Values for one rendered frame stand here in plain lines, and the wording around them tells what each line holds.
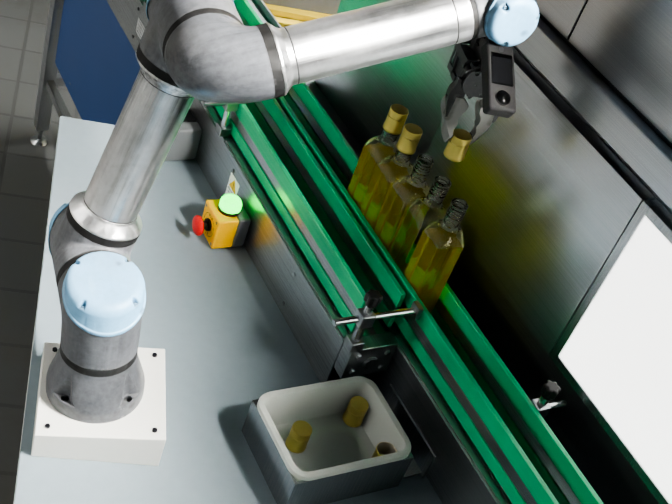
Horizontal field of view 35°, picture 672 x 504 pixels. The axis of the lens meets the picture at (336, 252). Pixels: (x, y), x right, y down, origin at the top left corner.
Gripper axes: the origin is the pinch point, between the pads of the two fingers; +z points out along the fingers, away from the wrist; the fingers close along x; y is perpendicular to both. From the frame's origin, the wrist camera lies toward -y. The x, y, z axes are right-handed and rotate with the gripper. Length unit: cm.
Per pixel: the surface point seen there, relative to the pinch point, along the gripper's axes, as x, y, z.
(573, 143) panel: -15.2, -7.1, -6.4
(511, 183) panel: -12.5, 0.5, 8.1
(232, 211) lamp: 28, 23, 38
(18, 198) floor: 66, 121, 121
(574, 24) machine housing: -14.7, 6.8, -19.6
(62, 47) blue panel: 58, 141, 79
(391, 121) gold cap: 5.9, 15.5, 8.5
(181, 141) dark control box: 36, 48, 41
